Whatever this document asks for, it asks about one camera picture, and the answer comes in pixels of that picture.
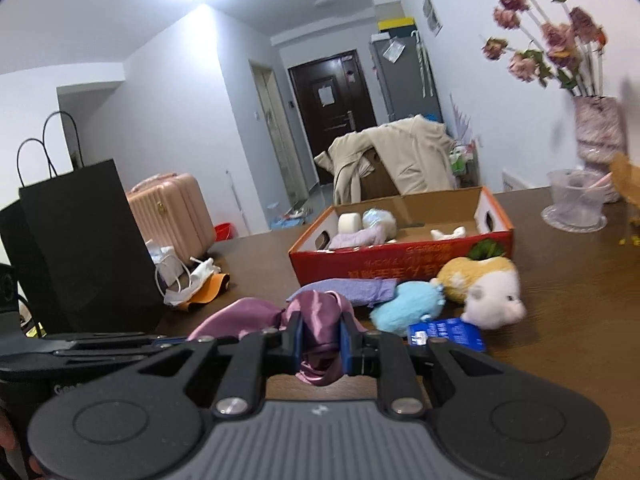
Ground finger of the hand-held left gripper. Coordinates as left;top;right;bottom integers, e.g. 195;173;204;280
52;338;188;360
22;332;151;352

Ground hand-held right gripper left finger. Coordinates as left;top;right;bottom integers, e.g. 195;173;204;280
137;312;305;418

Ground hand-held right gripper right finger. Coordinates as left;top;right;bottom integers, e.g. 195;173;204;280
341;312;505;417

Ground purple satin cloth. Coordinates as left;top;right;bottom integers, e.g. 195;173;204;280
187;291;368;387

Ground red cardboard box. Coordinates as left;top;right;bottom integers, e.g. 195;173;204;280
289;186;515;287

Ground iridescent plastic bag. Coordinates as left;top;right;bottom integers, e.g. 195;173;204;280
362;208;399;239

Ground person's left hand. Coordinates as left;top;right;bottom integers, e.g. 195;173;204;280
0;407;47;480

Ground flat lavender cloth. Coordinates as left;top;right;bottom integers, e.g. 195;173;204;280
287;278;399;307

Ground light blue plush toy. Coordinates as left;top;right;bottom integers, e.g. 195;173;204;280
370;280;446;334

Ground black paper bag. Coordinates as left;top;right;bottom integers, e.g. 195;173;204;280
0;111;166;335

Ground white power adapter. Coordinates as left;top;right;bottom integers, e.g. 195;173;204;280
149;244;185;288

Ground white crumpled wrapper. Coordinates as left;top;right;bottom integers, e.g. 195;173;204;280
164;257;222;307

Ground blue tissue packet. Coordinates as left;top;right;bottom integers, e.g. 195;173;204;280
407;317;487;353

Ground pink ribbed suitcase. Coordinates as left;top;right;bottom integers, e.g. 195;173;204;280
126;172;217;263

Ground yellow and white plush toy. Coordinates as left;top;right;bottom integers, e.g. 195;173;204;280
437;256;527;330

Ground brown cardboard box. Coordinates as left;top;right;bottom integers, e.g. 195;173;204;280
359;147;407;202

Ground beige jacket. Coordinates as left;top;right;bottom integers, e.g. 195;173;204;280
314;116;456;206

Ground light interior door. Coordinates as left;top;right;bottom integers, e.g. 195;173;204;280
250;61;306;206

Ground dark entrance door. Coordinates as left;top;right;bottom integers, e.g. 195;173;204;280
288;50;378;186

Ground green and white packages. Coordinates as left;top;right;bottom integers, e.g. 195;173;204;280
447;142;476;189

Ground grey refrigerator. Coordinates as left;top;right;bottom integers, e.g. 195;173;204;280
369;30;444;126

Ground clear plastic cup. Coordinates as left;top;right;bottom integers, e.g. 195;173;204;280
541;168;614;233

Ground white folded umbrella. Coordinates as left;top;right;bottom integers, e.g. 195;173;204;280
410;30;435;99

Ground yellow and black box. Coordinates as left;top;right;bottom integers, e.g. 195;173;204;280
377;16;419;36

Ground yellow honeycomb paper fan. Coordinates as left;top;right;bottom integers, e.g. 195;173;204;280
610;152;640;229

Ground pink mottled vase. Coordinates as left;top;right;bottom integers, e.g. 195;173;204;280
572;95;626;204

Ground dried pink flowers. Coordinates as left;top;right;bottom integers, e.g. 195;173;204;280
481;0;609;97

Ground wall stickers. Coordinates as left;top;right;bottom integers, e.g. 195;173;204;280
450;92;481;151

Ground wall picture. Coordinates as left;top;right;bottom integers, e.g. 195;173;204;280
422;0;444;37

